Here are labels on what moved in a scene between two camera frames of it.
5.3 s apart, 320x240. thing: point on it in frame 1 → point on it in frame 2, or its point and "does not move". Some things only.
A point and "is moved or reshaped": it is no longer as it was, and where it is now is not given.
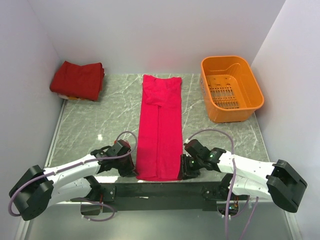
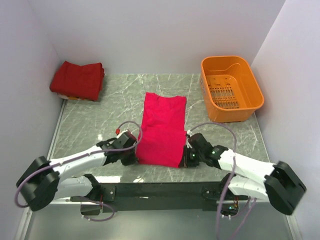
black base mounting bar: (158, 197) does not move
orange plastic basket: (231, 91) does not move
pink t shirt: (160, 135) is moved or reshaped
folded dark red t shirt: (84, 82) does not move
